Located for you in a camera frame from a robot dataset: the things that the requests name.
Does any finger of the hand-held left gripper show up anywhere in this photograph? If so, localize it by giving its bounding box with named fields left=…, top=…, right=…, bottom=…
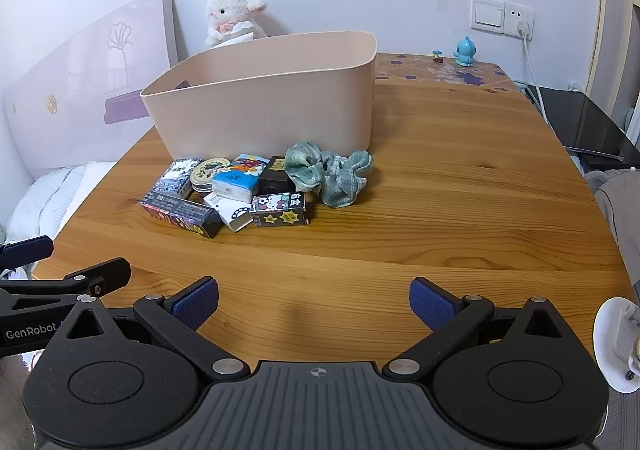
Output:
left=0, top=257, right=132, bottom=315
left=0, top=236, right=54, bottom=271

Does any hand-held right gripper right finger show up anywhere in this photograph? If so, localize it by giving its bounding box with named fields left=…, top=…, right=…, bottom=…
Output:
left=382, top=278, right=581, bottom=383

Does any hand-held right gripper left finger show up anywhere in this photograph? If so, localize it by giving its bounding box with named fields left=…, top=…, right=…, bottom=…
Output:
left=54, top=276, right=251, bottom=383

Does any white bedding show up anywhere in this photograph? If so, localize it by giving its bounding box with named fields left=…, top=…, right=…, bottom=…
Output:
left=0, top=161, right=119, bottom=251

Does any long black patterned box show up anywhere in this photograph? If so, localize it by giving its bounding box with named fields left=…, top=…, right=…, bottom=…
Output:
left=139, top=193, right=224, bottom=239

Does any white labelled box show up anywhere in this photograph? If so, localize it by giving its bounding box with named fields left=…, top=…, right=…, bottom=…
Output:
left=204, top=193, right=253, bottom=233

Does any black white patterned box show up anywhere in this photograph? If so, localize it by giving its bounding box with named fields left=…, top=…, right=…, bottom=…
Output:
left=152, top=158, right=203, bottom=201

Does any cartoon cat box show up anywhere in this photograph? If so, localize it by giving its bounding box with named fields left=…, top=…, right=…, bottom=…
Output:
left=248, top=191, right=312, bottom=228

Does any white blue tissue pack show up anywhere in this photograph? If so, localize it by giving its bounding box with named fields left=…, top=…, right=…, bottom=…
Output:
left=211, top=170, right=261, bottom=203

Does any round green tin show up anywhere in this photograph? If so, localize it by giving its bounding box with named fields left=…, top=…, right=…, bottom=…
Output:
left=191, top=157, right=232, bottom=194

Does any blue red printed tissue pack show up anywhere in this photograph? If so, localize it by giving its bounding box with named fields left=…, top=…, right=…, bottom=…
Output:
left=232, top=153, right=271, bottom=181

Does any black gold box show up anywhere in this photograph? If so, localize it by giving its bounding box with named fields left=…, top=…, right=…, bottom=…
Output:
left=257, top=156, right=297, bottom=195

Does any green plaid scrunchie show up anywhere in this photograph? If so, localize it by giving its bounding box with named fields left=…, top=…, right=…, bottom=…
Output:
left=284, top=142, right=374, bottom=209

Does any pink bed headboard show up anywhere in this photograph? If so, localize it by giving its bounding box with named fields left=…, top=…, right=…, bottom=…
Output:
left=2, top=0, right=181, bottom=181

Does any white round plastic holder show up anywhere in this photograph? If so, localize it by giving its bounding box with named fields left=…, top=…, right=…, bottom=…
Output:
left=592, top=297, right=640, bottom=395

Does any beige plastic storage bin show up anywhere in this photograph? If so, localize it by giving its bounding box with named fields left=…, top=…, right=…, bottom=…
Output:
left=140, top=30, right=378, bottom=163

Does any grey cloth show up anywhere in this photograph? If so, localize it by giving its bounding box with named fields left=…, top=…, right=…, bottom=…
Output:
left=582, top=169, right=640, bottom=281

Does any purple flower table cover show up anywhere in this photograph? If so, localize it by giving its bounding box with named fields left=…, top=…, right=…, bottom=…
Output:
left=374, top=52, right=519, bottom=93

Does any blue toy figurine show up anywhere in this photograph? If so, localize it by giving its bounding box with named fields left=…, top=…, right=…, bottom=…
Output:
left=453, top=36, right=477, bottom=67

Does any white plush sheep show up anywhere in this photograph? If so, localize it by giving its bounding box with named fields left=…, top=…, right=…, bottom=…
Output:
left=203, top=0, right=268, bottom=49

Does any light wooden cabinet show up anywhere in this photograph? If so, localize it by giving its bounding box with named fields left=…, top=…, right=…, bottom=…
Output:
left=585, top=0, right=640, bottom=131

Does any white power cable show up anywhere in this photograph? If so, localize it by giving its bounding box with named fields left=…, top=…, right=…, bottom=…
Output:
left=520, top=37, right=549, bottom=123

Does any white wall switch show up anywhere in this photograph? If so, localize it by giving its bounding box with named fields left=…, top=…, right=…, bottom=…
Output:
left=470, top=0, right=506, bottom=34

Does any white wall socket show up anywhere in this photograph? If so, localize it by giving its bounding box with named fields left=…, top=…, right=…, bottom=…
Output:
left=504, top=1, right=536, bottom=40

